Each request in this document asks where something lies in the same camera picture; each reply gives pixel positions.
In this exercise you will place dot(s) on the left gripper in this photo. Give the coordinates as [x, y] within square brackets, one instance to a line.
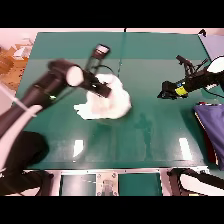
[98, 87]

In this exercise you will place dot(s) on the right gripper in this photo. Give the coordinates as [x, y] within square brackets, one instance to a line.
[171, 90]

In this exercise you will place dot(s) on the white T-shirt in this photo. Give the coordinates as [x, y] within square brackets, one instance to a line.
[113, 103]

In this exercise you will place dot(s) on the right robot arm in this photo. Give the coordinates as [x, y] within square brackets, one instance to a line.
[206, 78]

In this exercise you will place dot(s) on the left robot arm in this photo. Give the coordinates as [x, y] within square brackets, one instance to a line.
[40, 91]

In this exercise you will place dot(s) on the blue garment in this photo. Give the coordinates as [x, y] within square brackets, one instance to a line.
[211, 123]

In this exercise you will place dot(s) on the purple garment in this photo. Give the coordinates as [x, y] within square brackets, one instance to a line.
[213, 45]

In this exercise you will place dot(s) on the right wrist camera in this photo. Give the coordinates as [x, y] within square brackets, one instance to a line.
[185, 62]

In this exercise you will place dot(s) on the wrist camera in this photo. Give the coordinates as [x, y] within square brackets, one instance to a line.
[185, 62]
[101, 51]

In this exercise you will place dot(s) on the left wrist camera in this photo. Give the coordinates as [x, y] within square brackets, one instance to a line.
[101, 51]

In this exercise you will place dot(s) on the silver frame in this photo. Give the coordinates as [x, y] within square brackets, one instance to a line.
[106, 182]

